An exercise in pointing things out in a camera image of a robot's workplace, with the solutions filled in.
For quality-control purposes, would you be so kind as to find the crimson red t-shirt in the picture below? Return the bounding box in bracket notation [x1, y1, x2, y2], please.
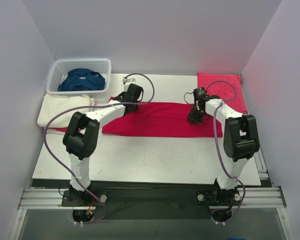
[102, 102, 214, 138]

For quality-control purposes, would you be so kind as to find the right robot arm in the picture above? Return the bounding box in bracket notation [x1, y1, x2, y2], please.
[187, 87, 260, 204]

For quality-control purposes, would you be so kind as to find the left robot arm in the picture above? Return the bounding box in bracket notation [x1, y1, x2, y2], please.
[62, 83, 144, 206]

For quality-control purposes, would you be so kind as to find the folded red t-shirt under stack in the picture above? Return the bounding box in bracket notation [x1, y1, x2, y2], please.
[48, 127, 67, 134]

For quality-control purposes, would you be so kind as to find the pink microfiber towel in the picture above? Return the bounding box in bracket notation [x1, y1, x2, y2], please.
[197, 73, 248, 114]

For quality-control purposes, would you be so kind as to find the blue t-shirt in basket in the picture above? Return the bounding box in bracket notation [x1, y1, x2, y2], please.
[57, 68, 106, 92]

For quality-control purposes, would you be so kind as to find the white plastic laundry basket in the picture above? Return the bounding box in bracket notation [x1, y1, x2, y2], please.
[46, 58, 112, 99]

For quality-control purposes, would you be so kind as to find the folded white t-shirt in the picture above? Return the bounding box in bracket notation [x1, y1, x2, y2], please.
[37, 93, 95, 128]

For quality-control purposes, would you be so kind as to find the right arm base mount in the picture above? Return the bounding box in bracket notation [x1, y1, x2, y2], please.
[195, 188, 241, 208]

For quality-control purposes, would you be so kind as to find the aluminium mounting rail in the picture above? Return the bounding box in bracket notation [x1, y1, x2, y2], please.
[18, 185, 287, 210]

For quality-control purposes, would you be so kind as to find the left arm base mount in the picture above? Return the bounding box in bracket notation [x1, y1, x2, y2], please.
[58, 189, 108, 207]

